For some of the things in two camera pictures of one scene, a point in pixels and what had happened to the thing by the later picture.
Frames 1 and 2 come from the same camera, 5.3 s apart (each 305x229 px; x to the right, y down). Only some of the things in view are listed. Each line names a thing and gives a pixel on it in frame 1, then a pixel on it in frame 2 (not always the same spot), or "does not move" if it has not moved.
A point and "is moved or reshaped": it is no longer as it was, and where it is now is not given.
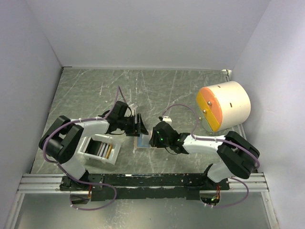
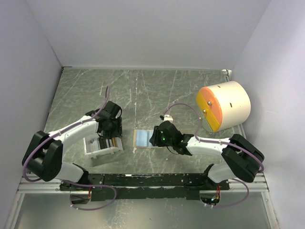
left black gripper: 136,128 -> 117,132
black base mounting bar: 148,186 does not move
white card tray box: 100,147 is moved or reshaped
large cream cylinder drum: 222,106 does not move
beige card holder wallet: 143,141 does not move
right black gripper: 154,140 does not move
